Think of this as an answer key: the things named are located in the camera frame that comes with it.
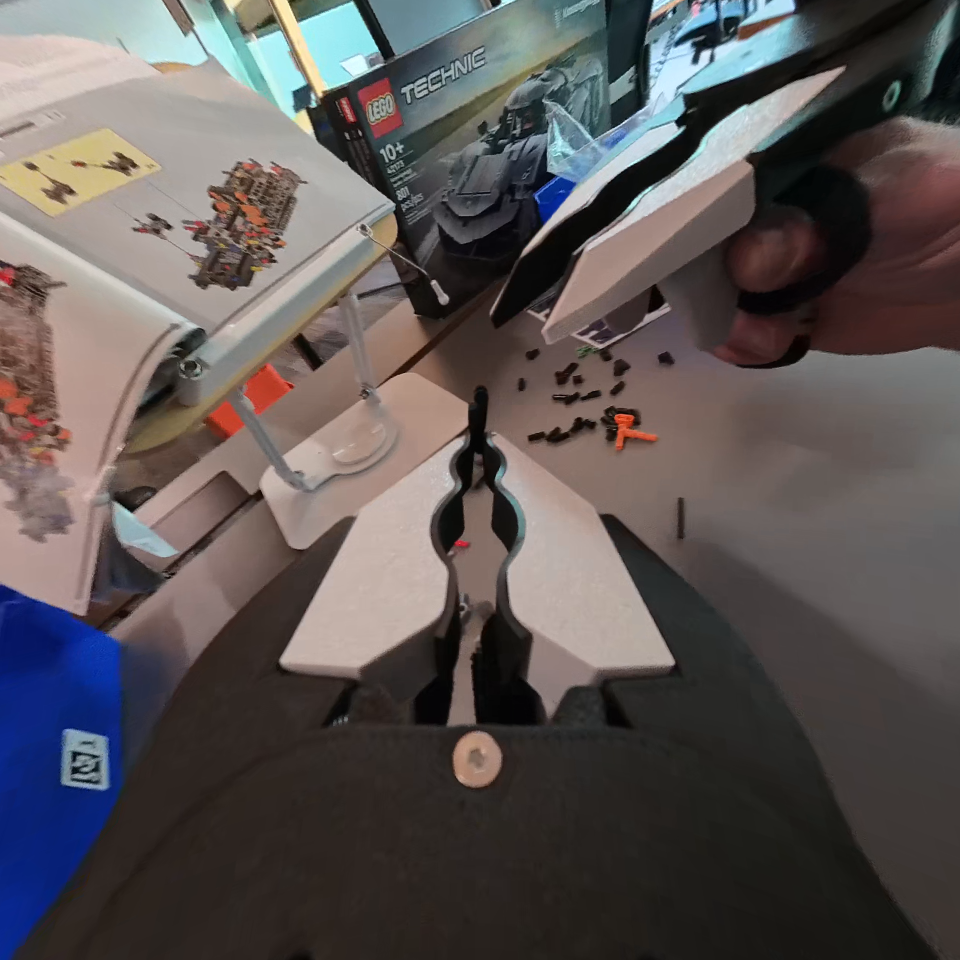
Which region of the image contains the clear plastic bag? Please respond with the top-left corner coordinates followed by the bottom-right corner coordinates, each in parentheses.
top-left (543, 97), bottom-right (680, 181)

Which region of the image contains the blue plastic bin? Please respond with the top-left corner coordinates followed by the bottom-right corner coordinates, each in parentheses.
top-left (534, 176), bottom-right (582, 226)

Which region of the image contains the dark lego set box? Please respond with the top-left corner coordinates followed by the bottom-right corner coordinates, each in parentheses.
top-left (307, 0), bottom-right (612, 320)

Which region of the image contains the pale blue plastic piece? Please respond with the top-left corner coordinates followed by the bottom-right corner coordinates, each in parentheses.
top-left (112, 502), bottom-right (181, 560)

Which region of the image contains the blue object with white label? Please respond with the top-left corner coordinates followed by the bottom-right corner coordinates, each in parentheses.
top-left (0, 585), bottom-right (129, 960)

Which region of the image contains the white metal book stand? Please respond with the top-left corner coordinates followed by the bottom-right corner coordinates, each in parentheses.
top-left (90, 217), bottom-right (470, 552)

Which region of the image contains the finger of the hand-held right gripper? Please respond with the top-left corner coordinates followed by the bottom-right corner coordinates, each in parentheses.
top-left (489, 120), bottom-right (702, 331)
top-left (540, 66), bottom-right (846, 346)

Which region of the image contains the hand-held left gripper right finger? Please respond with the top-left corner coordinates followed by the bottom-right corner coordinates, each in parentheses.
top-left (480, 431), bottom-right (678, 721)

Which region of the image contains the orange traffic cone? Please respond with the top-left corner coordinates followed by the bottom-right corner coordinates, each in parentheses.
top-left (204, 363), bottom-right (295, 444)

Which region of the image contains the scatter of black lego pins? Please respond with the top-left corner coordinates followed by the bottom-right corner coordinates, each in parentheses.
top-left (516, 346), bottom-right (676, 445)

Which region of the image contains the lego sticker sheet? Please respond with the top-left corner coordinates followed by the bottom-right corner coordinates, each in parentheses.
top-left (525, 288), bottom-right (672, 342)

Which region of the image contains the lego instruction booklet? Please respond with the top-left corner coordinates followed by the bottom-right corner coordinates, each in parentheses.
top-left (0, 33), bottom-right (399, 616)

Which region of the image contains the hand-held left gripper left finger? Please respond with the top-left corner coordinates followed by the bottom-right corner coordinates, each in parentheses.
top-left (279, 431), bottom-right (481, 725)

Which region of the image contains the person's right hand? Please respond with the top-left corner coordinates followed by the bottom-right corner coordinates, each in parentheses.
top-left (712, 116), bottom-right (960, 369)

